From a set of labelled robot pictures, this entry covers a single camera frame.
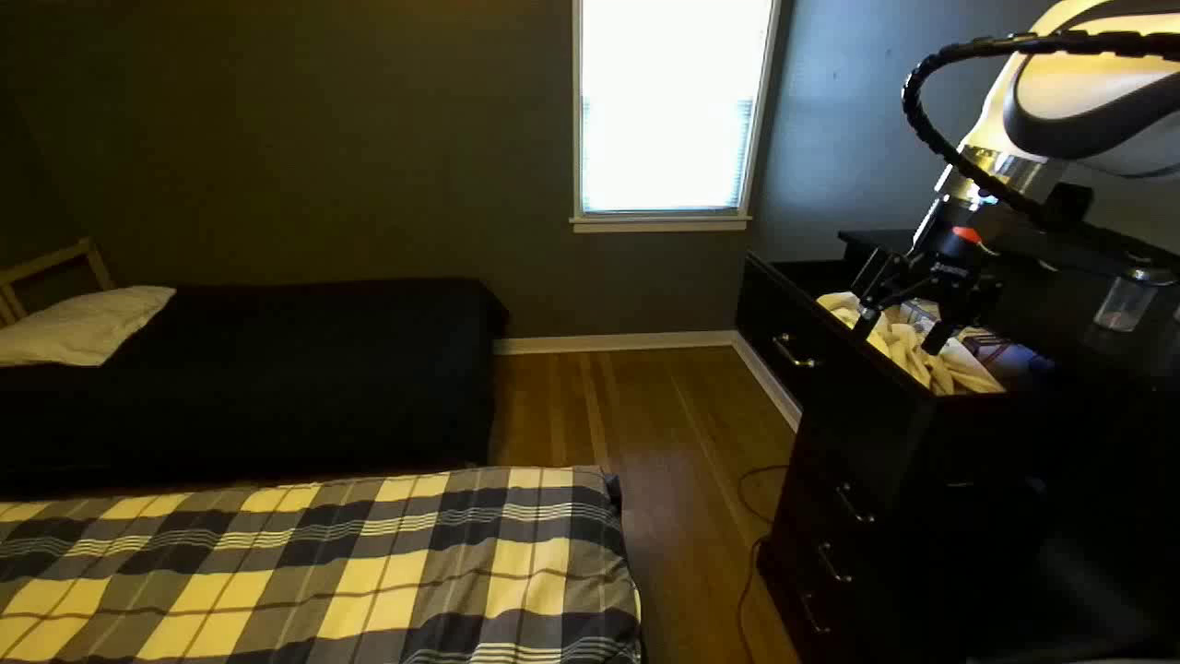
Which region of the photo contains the black corrugated cable conduit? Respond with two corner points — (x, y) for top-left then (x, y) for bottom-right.
(898, 28), (1180, 237)

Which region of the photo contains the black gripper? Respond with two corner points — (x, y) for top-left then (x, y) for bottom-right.
(850, 225), (1006, 361)

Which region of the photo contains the black box-shaped device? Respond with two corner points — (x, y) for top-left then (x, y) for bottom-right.
(1044, 181), (1097, 234)

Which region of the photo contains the bright white-framed window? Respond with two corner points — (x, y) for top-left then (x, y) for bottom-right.
(569, 0), (790, 237)

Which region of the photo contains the silver drawer handle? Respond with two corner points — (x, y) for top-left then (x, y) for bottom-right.
(772, 329), (823, 372)

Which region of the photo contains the thin black floor cable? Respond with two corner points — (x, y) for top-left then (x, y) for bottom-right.
(730, 457), (796, 664)

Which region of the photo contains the small bed with black cover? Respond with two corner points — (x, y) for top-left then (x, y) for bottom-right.
(0, 275), (513, 494)

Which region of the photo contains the light wooden bed frame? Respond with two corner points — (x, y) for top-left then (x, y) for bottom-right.
(0, 237), (118, 326)

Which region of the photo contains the white cloth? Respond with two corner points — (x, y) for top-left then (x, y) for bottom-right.
(813, 289), (1010, 398)

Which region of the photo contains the white pillow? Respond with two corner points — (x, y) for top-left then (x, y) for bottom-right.
(0, 283), (179, 372)

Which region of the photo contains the black wooden dresser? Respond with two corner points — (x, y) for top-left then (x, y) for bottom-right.
(753, 225), (1180, 664)

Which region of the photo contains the white baseboard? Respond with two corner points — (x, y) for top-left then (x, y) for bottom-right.
(494, 326), (806, 434)

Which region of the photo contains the bed with plaid blanket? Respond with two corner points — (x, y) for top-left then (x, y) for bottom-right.
(0, 460), (647, 664)

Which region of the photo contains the black open dresser drawer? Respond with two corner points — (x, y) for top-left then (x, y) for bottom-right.
(735, 252), (1062, 434)

